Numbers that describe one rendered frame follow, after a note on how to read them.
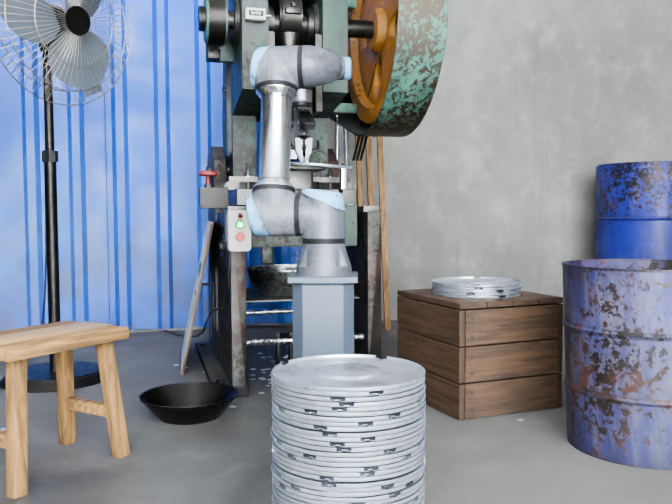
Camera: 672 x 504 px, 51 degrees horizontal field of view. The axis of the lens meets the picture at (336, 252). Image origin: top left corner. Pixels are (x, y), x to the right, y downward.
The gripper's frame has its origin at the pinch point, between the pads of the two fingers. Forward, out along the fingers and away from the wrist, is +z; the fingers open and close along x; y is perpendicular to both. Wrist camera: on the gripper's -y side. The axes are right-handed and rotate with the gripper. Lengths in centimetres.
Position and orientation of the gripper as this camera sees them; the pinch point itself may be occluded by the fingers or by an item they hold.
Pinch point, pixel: (303, 159)
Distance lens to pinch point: 249.5
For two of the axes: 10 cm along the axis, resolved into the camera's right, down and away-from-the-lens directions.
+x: -9.6, 0.3, -2.6
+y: -2.6, -0.5, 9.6
